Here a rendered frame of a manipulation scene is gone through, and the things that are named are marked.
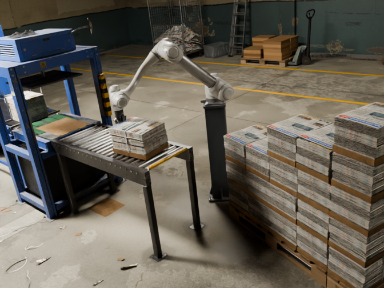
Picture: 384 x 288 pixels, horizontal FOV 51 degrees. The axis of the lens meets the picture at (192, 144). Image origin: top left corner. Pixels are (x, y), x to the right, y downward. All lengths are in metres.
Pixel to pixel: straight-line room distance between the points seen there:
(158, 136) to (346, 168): 1.49
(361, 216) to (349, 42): 7.50
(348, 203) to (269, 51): 7.16
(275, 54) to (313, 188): 6.83
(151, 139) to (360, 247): 1.68
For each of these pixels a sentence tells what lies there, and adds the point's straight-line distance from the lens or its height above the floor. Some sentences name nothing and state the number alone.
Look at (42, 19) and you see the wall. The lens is 12.47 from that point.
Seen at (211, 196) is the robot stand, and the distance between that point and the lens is 4.11.
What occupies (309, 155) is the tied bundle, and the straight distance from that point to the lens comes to 2.69.
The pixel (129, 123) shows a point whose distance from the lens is 3.39.
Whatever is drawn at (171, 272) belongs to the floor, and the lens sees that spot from 3.29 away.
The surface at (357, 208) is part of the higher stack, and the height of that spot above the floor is 0.76.
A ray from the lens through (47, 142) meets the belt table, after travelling 4.06.
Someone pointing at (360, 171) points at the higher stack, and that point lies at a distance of 2.45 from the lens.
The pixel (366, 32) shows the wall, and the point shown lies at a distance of 9.66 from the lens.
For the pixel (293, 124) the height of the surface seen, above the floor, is 1.07.
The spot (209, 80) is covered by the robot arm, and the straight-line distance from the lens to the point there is 3.41.
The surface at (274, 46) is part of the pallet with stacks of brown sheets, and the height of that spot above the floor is 0.46.
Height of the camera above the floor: 2.12
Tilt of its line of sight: 23 degrees down
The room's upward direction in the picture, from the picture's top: 6 degrees counter-clockwise
